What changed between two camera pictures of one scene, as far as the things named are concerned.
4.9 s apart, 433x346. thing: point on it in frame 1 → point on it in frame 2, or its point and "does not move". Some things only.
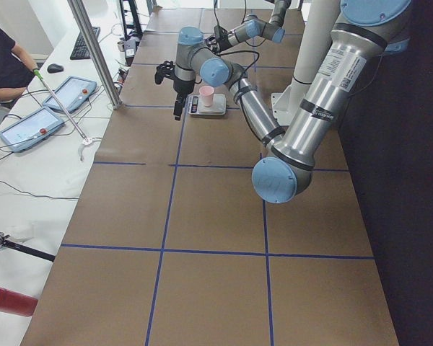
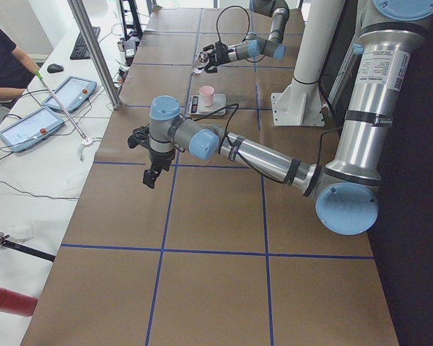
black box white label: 130,47 does not move
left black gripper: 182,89 → 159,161
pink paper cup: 206,92 does not move
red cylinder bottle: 1,299 does not move
